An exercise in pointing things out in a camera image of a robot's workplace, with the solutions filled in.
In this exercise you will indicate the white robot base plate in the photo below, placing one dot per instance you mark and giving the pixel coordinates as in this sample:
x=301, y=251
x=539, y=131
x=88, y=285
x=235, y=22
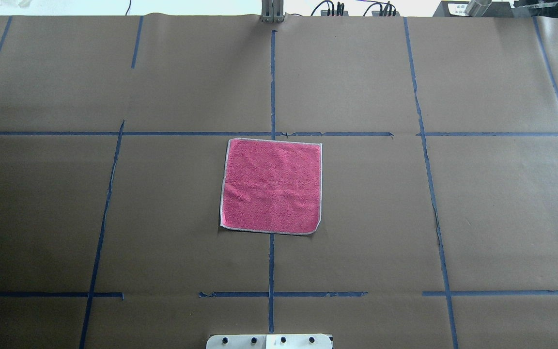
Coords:
x=271, y=341

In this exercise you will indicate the pink and grey towel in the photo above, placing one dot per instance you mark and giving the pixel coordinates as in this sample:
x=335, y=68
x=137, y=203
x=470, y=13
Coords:
x=272, y=187

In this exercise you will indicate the aluminium frame post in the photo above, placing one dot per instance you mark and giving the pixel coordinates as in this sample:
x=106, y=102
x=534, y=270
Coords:
x=272, y=11

